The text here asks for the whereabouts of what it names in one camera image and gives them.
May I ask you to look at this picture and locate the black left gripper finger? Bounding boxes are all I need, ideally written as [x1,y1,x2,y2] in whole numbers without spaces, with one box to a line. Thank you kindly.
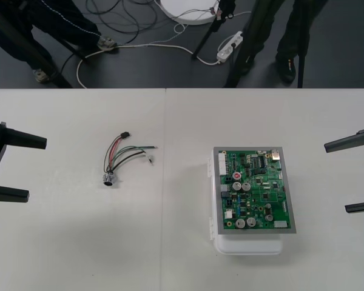
[0,184,30,204]
[2,126,48,150]

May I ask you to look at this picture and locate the milky plastic box with lid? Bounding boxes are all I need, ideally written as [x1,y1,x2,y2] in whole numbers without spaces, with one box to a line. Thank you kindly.
[206,147,284,256]

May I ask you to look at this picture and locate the white floor cable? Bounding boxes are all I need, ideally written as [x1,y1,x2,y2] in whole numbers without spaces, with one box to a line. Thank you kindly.
[76,22,220,89]

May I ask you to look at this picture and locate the person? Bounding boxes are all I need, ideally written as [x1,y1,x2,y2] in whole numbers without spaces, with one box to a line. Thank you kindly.
[238,0,331,83]
[0,0,116,84]

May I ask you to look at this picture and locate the red black green cable bundle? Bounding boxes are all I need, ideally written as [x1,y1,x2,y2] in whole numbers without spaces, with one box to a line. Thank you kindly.
[102,130,160,189]

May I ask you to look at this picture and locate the black floor cables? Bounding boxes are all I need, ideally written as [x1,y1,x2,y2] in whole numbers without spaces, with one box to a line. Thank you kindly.
[72,0,159,47]

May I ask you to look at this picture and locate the green circuit board grey frame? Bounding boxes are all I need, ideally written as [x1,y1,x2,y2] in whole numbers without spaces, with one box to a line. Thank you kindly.
[213,146,298,236]

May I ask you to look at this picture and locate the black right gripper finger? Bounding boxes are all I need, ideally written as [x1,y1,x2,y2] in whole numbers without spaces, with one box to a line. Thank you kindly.
[345,200,364,215]
[323,129,364,154]

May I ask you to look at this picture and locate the white round base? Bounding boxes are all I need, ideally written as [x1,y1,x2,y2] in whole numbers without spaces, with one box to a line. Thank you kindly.
[153,0,223,25]

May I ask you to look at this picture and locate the white power strip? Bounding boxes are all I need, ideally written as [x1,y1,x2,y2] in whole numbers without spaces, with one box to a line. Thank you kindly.
[216,30,244,64]

